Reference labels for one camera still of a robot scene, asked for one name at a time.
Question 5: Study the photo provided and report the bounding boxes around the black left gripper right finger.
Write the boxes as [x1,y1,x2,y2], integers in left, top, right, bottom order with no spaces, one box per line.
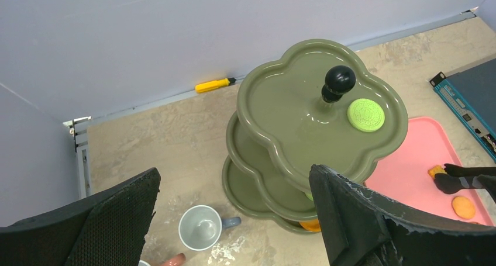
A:
[309,165,495,265]

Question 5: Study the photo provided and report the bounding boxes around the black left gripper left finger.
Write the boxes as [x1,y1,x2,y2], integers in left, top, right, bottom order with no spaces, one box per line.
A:
[1,168,161,265]

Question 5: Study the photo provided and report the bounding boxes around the yellow egg tart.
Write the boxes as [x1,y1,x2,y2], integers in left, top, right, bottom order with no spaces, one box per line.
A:
[299,219,321,233]

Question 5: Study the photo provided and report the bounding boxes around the pink serving tray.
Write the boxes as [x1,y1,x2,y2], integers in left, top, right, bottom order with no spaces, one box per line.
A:
[363,116,495,227]

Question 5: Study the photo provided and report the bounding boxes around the black cat-paw tongs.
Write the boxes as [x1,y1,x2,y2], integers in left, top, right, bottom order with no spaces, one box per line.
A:
[433,163,495,202]

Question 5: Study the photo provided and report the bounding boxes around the green macaron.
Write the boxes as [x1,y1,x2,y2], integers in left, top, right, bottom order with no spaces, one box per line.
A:
[347,98,385,133]
[305,193,314,201]

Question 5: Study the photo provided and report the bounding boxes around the green three-tier stand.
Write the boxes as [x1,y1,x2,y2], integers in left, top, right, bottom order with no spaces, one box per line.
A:
[222,39,408,234]

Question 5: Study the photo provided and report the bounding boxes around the yellow square cracker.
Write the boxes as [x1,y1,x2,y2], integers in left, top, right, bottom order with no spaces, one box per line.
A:
[428,165,447,179]

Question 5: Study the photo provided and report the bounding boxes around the orange mug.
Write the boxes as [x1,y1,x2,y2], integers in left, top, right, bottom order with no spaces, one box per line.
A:
[138,253,187,266]

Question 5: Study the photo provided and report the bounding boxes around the grey mug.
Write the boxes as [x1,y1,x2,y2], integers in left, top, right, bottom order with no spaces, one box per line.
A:
[178,205,242,251]

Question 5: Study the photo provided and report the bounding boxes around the round orange cookie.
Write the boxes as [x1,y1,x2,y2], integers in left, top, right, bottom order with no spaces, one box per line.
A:
[452,196,476,219]

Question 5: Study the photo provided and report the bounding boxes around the dark grey flat box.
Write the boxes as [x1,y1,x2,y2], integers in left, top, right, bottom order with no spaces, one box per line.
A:
[429,59,495,160]

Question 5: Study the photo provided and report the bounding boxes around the yellow handled screwdriver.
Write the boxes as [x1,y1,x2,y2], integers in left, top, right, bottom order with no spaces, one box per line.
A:
[195,77,237,94]

